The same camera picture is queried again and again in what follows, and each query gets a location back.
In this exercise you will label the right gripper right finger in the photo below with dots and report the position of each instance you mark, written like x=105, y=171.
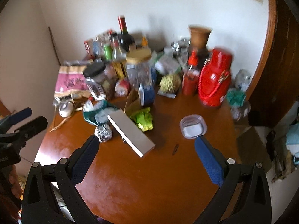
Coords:
x=254, y=201

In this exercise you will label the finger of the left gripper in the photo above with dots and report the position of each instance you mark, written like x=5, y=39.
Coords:
x=11, y=120
x=31, y=129

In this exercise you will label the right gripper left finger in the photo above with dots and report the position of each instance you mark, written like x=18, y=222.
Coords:
x=39, y=202

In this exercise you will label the green and clear plastic bag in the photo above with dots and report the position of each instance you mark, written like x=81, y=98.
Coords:
x=96, y=114

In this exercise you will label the clear plastic food container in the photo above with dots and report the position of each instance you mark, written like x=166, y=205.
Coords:
x=192, y=126

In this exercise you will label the brown paper bag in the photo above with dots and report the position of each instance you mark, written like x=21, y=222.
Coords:
x=132, y=103

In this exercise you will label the green snack wrapper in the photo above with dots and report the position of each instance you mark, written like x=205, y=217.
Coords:
x=143, y=119

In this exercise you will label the person's left hand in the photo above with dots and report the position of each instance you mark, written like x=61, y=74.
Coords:
x=14, y=181

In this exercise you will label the white round tape dispenser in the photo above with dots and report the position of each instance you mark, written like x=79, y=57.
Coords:
x=65, y=109

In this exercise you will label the pink paper gift bag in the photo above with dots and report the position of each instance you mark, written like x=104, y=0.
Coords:
x=71, y=81

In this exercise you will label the crumpled aluminium foil ball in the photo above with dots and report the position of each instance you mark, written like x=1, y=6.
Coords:
x=103, y=132

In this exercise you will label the black lid nut jar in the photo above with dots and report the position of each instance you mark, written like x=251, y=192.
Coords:
x=101, y=78

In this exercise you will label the red white small can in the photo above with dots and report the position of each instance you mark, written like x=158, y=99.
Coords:
x=122, y=88

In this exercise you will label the green crumpled plastic bag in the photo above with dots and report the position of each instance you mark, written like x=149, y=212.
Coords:
x=235, y=98

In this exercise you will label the packaged nuts snack bag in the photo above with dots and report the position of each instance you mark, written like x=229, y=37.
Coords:
x=94, y=47

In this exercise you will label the white flat cardboard box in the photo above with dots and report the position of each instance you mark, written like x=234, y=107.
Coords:
x=132, y=135

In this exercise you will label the brown wooden door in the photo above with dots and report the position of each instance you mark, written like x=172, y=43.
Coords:
x=274, y=87

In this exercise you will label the small green bottle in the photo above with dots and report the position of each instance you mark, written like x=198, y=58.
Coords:
x=107, y=52

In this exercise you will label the clear glass jar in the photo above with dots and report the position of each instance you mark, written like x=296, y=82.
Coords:
x=242, y=80

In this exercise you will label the blue white ceramic cup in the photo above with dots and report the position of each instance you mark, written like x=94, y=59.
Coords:
x=147, y=95

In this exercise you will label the red thermos jug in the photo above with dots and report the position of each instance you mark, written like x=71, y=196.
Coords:
x=215, y=77

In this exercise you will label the red sauce squeeze bottle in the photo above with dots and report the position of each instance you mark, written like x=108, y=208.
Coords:
x=191, y=75

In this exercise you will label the red wine bottle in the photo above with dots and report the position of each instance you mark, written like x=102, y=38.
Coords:
x=127, y=41

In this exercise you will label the yellow green custard apple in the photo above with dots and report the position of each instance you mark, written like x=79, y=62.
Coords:
x=170, y=83

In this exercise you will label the orange cap squeeze bottle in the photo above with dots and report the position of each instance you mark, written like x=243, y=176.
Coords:
x=144, y=43

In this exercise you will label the terracotta clay pot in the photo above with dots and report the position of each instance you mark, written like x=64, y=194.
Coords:
x=199, y=36

